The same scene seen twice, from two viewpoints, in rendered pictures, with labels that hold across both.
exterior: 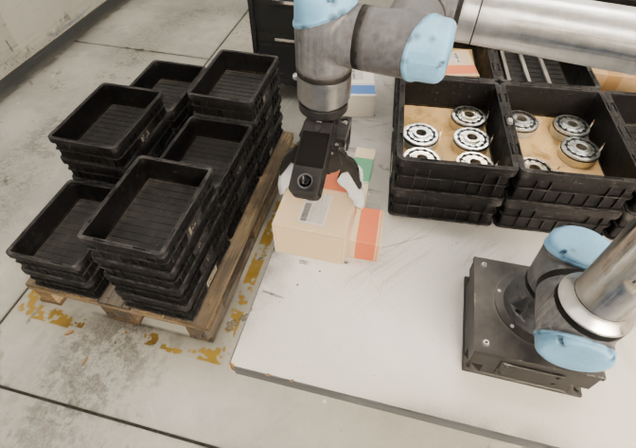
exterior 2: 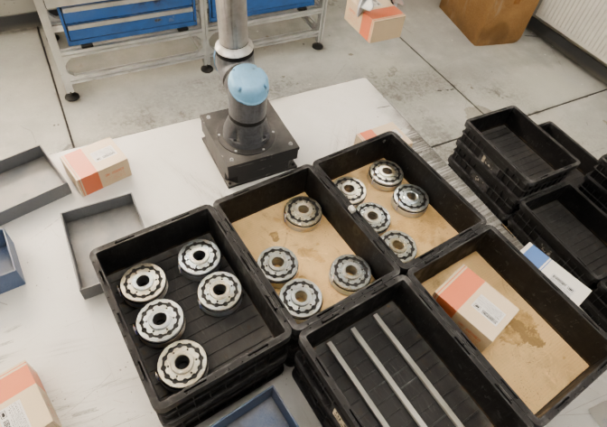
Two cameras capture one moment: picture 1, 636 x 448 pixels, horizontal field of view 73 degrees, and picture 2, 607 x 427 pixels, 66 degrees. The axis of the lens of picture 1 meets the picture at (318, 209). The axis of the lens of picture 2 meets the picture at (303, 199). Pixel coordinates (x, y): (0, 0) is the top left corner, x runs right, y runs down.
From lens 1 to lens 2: 1.80 m
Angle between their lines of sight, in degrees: 73
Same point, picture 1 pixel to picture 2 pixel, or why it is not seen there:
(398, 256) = not seen: hidden behind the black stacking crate
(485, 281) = (283, 134)
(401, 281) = (329, 145)
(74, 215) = (576, 173)
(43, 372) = not seen: hidden behind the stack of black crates
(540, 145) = (314, 265)
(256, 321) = (375, 94)
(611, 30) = not seen: outside the picture
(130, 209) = (533, 153)
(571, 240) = (256, 75)
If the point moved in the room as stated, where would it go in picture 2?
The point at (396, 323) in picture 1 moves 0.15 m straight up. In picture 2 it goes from (313, 125) to (318, 92)
